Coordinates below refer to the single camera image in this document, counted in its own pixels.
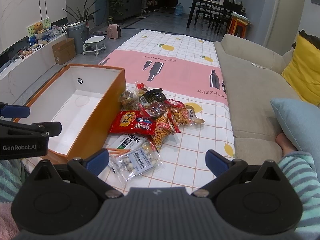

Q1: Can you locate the white round stool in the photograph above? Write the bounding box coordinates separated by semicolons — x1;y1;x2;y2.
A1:
82;36;106;56

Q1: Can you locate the brown meat snack pack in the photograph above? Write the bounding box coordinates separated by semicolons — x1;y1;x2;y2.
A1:
138;99;185;118

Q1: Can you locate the bare foot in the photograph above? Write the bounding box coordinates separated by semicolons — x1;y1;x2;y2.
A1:
276;133;297;156

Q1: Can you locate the water bottle jug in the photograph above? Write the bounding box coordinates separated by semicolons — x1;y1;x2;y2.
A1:
174;3;183;16

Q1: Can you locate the beige sofa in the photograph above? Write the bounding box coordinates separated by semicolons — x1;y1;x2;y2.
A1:
214;34;299;165

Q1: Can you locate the pink heater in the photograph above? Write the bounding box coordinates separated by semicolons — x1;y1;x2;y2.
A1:
107;24;121;40

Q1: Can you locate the white ball candy bag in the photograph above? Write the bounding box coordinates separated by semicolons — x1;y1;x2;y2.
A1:
109;141;163;183

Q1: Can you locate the red snack bag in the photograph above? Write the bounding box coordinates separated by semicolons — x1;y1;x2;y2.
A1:
109;111;156;135

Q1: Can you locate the yellow cushion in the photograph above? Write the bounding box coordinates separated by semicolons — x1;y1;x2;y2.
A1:
281;31;319;106

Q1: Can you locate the patterned tablecloth mat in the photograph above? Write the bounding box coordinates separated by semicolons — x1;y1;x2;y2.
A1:
23;29;235;189

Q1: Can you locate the orange storage box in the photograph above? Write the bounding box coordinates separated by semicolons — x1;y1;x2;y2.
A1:
13;64;126;164

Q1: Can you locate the peanut snack bag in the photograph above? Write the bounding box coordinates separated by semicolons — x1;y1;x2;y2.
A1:
172;106;205;126

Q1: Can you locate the orange strips snack bag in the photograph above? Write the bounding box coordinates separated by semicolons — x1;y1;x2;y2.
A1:
151;110;180;151

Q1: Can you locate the dark dining table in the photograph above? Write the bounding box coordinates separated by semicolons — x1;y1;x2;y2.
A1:
187;0;243;34

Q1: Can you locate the teddy bear picture card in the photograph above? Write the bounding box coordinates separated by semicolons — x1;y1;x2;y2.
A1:
27;17;52;46

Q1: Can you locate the orange stool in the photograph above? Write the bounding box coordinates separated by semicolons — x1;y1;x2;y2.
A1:
227;16;250;38

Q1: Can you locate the mixed nuts clear bag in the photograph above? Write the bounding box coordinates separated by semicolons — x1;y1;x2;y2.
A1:
118;89;139;111

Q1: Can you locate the white green stick snack bag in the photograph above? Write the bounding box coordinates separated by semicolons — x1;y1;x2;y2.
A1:
106;134;147;155

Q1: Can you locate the small cake clear pack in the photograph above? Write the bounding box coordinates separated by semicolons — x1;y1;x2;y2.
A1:
135;82;149;97

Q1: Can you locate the potted plant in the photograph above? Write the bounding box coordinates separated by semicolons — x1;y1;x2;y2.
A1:
63;0;100;22

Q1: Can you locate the grey metal bin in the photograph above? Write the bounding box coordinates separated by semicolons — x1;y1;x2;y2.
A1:
67;21;90;54

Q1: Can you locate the black seaweed snack pack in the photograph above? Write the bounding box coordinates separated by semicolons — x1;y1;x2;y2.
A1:
139;88;167;105

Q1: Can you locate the striped sleeve leg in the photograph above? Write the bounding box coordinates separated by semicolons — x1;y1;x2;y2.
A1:
278;151;319;239

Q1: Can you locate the cardboard box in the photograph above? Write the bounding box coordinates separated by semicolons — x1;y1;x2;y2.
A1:
52;38;76;65

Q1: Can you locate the light blue cushion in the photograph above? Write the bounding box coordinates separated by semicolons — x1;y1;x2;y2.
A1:
270;99;319;163

